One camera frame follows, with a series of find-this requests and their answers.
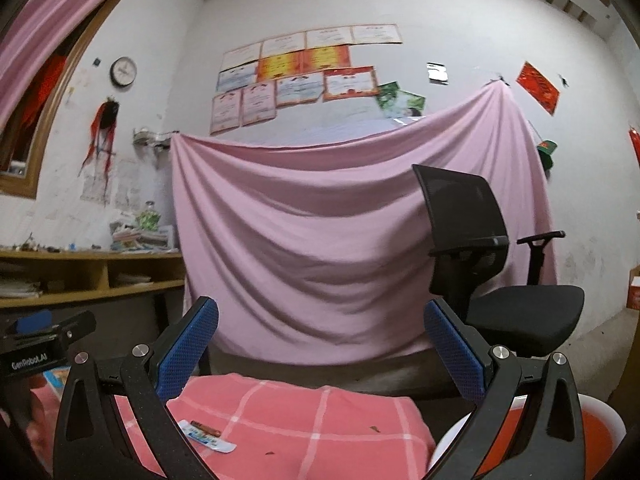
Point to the stack of books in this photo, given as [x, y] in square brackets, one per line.
[142, 240]

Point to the white blue printed wrapper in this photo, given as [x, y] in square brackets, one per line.
[220, 445]

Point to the row of wall certificates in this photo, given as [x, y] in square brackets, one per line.
[300, 65]

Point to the red wall poster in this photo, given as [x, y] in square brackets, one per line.
[537, 87]

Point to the round wall clock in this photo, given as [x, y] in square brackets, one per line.
[123, 71]

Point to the papers in shelf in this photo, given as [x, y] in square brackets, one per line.
[20, 287]

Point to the silver wall photo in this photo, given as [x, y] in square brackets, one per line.
[437, 72]

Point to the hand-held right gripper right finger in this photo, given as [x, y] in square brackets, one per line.
[455, 350]

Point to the pink hanging sheet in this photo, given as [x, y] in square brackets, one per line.
[325, 235]

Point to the small brown stick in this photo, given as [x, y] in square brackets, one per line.
[205, 428]

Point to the wooden shelf unit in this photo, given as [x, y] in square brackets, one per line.
[75, 257]

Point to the green glass jar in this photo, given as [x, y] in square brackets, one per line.
[148, 216]

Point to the cardboard box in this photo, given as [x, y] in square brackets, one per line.
[635, 290]

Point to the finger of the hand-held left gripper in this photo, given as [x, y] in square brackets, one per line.
[70, 327]

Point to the pink checkered tablecloth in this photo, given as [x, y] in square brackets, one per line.
[300, 425]

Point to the blue illustrated book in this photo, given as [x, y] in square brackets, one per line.
[56, 377]

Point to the metal wall rack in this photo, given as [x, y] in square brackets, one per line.
[150, 137]

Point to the red basin with white rim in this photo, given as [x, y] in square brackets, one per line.
[600, 430]

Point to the green hat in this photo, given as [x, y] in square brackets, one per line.
[546, 152]

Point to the red hanging ornament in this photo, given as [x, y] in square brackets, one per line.
[635, 145]

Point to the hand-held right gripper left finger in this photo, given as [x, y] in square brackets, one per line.
[187, 350]

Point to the black office chair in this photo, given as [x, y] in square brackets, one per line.
[525, 310]

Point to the wooden window frame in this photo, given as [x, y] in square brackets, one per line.
[45, 150]

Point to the green wall photos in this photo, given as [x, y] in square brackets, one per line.
[400, 100]

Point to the pink curtain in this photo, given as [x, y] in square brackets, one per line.
[50, 20]

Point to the white wall paper sheet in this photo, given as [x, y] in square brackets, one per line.
[97, 185]

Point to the red tassel wall decoration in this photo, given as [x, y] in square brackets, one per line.
[106, 115]

